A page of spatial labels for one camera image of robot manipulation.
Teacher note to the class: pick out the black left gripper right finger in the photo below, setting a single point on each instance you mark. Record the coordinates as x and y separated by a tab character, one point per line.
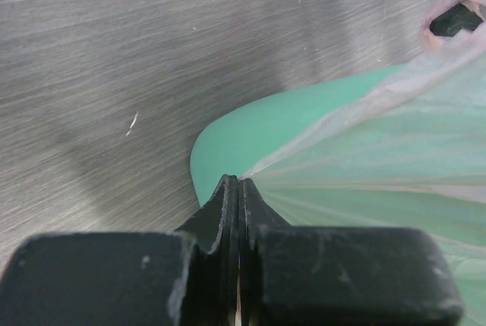
334	275

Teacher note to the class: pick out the green plastic trash bin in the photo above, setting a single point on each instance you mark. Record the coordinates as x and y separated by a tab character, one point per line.
237	141

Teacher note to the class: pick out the pink plastic trash bag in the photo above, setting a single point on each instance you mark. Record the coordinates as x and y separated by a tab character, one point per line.
410	152

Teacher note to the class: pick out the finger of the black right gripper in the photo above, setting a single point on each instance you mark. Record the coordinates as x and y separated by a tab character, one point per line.
462	16

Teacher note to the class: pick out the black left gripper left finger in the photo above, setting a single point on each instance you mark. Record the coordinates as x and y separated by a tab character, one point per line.
184	277

